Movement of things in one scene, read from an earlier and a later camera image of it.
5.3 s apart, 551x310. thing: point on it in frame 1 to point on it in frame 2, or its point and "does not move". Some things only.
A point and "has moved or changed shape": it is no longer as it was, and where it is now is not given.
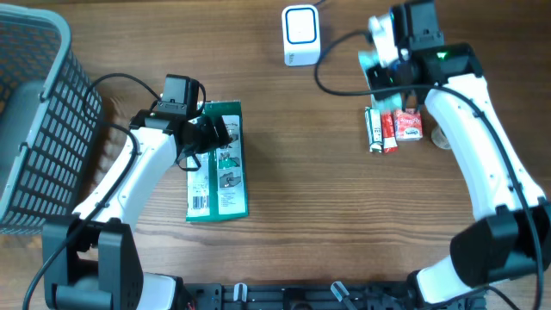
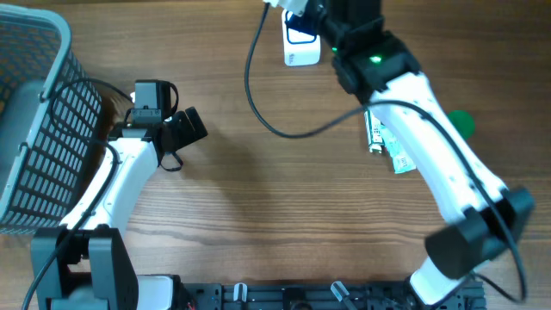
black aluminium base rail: (313, 296) does not move
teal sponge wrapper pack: (368, 59) has moved or changed shape
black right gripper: (376, 77) to (300, 26)
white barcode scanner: (300, 34) does not move
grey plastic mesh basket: (47, 137) does not move
